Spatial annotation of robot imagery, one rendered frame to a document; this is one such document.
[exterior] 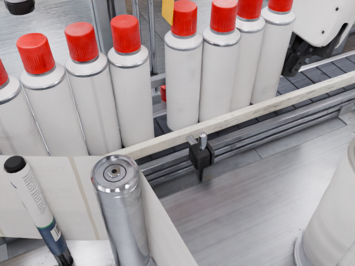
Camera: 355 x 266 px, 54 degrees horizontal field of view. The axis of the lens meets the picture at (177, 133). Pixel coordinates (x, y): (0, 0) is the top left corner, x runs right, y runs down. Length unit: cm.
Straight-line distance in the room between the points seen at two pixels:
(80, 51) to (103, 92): 6
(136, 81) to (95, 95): 5
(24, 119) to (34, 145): 4
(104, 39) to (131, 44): 15
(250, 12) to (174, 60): 12
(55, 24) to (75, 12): 7
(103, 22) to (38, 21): 48
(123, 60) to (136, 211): 20
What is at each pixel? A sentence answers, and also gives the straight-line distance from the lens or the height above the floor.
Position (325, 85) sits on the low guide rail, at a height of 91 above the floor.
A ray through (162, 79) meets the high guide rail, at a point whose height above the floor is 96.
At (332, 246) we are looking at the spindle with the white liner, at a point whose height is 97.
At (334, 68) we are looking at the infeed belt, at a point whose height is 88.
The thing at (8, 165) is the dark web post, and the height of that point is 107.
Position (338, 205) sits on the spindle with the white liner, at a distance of 35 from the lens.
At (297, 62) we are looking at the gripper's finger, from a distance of 61.
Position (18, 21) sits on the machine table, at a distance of 105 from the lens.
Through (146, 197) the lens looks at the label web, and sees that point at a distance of 30.
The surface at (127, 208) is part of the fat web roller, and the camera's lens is 29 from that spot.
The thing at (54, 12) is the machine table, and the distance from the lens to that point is 106.
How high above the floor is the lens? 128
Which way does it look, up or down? 46 degrees down
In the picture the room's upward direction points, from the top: straight up
